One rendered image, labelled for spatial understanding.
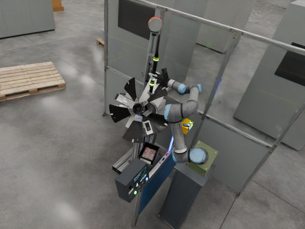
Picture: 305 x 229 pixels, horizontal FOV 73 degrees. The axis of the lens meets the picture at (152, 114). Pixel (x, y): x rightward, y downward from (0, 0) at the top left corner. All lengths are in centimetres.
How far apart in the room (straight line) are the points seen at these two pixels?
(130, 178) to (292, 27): 327
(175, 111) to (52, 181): 209
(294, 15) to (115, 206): 364
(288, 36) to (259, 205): 254
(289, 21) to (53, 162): 401
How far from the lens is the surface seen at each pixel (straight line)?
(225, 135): 277
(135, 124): 220
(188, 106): 153
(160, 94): 214
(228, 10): 764
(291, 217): 365
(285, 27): 396
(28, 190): 314
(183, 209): 240
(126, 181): 154
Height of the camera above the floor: 255
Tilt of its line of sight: 39 degrees down
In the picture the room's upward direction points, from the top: 11 degrees clockwise
